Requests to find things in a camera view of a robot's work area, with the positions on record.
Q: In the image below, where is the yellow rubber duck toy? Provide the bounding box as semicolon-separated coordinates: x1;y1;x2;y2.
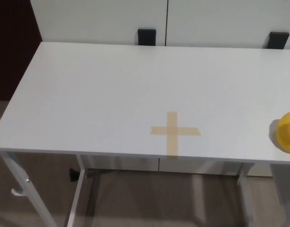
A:
277;112;290;155

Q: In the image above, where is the black desk foot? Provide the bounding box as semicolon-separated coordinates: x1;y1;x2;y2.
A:
68;168;80;183

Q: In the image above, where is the white metal desk leg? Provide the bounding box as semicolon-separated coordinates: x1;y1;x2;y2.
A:
269;162;290;227
236;162;257;227
66;154;89;227

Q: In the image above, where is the white desk leg with hook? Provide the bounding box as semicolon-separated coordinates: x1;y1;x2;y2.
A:
0;150;59;227

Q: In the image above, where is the white desk hook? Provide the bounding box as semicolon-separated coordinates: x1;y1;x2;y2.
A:
11;187;26;197

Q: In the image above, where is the long beige masking tape strip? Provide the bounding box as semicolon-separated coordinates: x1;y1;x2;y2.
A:
166;111;179;160

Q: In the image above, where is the left black wall bracket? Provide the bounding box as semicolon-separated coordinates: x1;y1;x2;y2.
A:
137;28;157;46

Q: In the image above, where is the black wall bracket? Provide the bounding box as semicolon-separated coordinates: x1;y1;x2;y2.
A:
137;28;157;46
268;31;290;50

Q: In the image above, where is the dark brown wall panel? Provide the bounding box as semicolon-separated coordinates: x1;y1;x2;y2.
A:
0;0;43;102

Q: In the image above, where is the right black wall bracket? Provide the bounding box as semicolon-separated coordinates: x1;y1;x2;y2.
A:
268;31;290;50

